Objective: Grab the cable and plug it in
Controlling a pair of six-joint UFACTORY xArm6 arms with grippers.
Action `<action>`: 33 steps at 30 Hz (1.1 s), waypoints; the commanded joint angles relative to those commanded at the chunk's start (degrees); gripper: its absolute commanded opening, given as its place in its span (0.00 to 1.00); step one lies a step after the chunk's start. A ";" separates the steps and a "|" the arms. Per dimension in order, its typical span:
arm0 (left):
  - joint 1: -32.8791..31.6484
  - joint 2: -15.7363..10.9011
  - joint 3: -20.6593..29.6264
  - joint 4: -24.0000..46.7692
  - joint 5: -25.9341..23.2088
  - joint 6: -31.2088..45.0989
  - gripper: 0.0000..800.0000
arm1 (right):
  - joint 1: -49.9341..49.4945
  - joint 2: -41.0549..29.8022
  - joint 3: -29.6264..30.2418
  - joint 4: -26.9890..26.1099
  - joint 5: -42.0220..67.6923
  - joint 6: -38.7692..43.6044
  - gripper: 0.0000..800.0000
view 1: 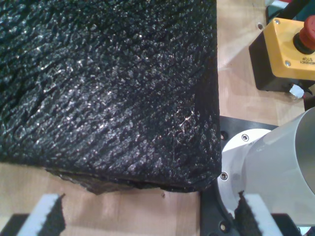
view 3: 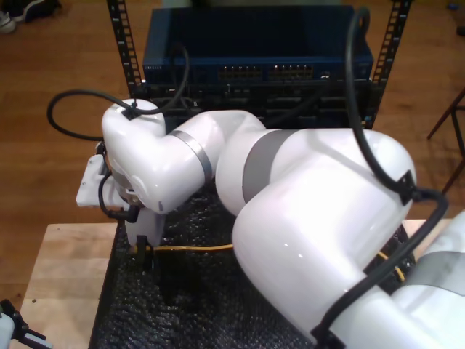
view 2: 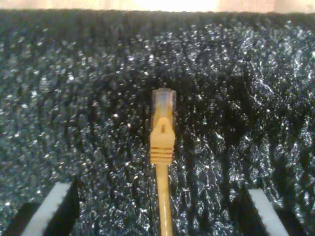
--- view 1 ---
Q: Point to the black textured mat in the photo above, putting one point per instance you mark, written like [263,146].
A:
[98,98]

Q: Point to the yellow emergency stop box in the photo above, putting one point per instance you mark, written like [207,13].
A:
[278,49]

